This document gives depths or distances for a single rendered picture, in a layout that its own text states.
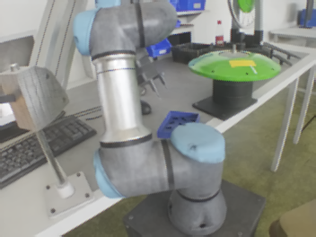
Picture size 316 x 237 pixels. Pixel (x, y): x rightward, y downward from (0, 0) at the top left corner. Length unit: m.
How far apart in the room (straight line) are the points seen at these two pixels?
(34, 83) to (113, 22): 0.16
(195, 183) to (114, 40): 0.26
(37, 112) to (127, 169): 0.17
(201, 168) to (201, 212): 0.11
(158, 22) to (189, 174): 0.24
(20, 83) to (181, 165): 0.28
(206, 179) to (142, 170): 0.11
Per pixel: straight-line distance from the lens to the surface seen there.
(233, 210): 0.50
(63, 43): 0.44
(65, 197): 0.48
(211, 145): 0.32
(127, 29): 0.33
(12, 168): 0.64
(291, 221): 0.82
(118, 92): 0.32
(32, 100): 0.36
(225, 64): 0.65
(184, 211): 0.42
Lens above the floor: 1.25
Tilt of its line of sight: 29 degrees down
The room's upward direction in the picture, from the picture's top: 6 degrees counter-clockwise
